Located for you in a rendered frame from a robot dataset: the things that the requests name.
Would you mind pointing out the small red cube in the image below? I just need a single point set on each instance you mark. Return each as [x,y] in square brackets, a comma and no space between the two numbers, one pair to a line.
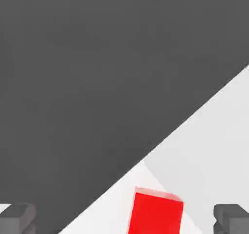
[155,214]

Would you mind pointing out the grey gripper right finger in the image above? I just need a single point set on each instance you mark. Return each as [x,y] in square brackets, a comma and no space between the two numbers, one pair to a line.
[231,220]

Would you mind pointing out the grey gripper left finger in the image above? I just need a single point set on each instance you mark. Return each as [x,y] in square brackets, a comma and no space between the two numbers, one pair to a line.
[15,220]

